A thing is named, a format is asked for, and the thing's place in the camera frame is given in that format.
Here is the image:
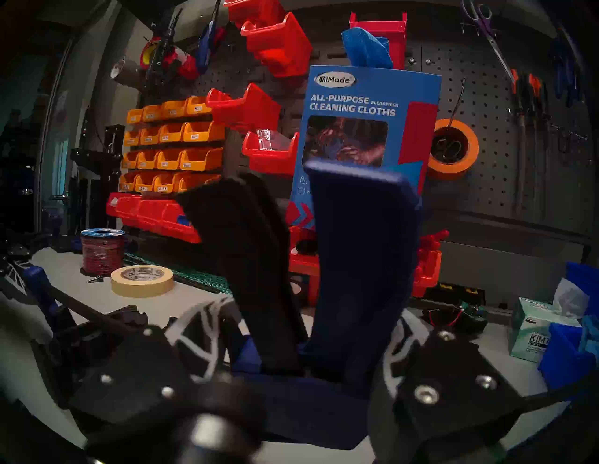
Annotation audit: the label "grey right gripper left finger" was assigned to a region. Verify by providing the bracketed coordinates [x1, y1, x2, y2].
[68, 299, 240, 436]

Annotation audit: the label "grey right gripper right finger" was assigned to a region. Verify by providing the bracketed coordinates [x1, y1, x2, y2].
[367, 310, 524, 464]

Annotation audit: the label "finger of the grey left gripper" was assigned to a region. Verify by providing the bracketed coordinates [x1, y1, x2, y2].
[0, 255, 36, 302]

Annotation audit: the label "black 3D printed piece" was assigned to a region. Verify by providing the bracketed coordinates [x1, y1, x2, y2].
[49, 304, 150, 389]

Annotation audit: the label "blue black bar clamp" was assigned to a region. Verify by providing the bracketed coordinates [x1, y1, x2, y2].
[23, 159, 599, 452]

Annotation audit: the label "beige masking tape roll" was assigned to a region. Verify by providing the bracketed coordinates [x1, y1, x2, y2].
[110, 264, 175, 298]

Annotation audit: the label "green white Kimwipes box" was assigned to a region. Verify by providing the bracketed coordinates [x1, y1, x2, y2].
[509, 278, 585, 363]

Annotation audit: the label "green cutting mat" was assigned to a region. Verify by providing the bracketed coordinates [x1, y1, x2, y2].
[123, 253, 232, 295]

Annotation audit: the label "blue plastic storage bin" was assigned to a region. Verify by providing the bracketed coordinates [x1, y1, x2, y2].
[538, 323, 599, 391]
[564, 262, 599, 319]

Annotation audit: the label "black metal press stand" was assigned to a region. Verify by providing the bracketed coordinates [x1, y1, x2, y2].
[70, 124, 127, 234]

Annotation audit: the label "orange tape roll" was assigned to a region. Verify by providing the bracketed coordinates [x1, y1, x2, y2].
[428, 118, 480, 181]

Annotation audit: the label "red yellow tape roll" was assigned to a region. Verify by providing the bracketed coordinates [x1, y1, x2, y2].
[139, 38, 162, 71]

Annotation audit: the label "red plastic tool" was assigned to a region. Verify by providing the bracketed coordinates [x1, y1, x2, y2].
[173, 49, 199, 80]

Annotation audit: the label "orange black screwdriver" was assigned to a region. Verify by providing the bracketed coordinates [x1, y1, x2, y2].
[528, 74, 546, 220]
[510, 69, 527, 216]

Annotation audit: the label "blue cleaning cloths box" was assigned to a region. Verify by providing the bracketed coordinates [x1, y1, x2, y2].
[285, 65, 443, 230]

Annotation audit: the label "blue cloth in box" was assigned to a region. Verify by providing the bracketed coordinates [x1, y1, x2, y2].
[342, 27, 394, 70]

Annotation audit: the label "black battery holder red wire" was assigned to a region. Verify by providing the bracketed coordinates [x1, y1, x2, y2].
[423, 301, 488, 335]

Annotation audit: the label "red wire spool blue label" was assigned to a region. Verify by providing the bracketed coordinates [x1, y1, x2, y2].
[80, 228, 126, 277]

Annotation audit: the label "grey duct tape roll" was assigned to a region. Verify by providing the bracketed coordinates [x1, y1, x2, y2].
[110, 56, 141, 89]

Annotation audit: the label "grey pegboard wall panel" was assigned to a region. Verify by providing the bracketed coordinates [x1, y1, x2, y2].
[131, 0, 599, 244]

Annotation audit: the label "blue handled wire stripper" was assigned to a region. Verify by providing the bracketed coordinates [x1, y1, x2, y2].
[196, 0, 220, 73]

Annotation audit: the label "blue handled pliers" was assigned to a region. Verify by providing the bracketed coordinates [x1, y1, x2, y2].
[552, 37, 585, 108]

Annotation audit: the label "purple handled scissors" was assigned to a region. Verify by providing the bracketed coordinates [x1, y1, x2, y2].
[461, 0, 515, 85]

